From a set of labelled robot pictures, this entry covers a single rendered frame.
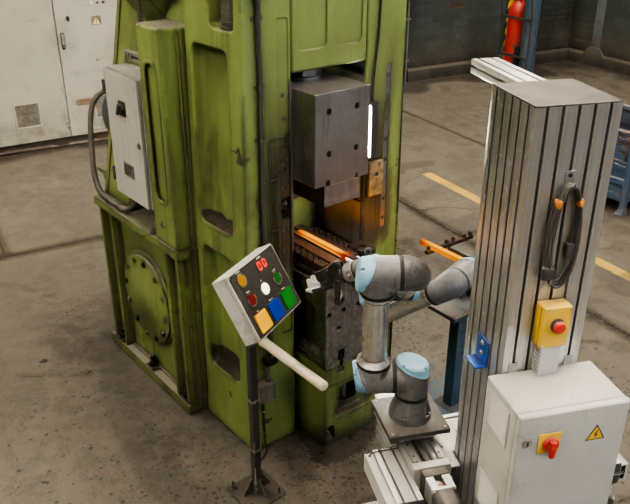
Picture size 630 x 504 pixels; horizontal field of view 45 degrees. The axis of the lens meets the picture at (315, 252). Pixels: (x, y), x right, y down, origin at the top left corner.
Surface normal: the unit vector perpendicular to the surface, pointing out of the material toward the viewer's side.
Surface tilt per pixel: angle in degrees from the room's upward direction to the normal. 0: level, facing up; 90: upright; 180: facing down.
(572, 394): 0
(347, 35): 90
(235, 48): 89
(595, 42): 90
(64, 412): 0
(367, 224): 90
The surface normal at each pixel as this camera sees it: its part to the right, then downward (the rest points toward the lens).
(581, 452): 0.24, 0.43
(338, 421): 0.63, 0.33
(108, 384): 0.00, -0.90
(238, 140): -0.78, 0.26
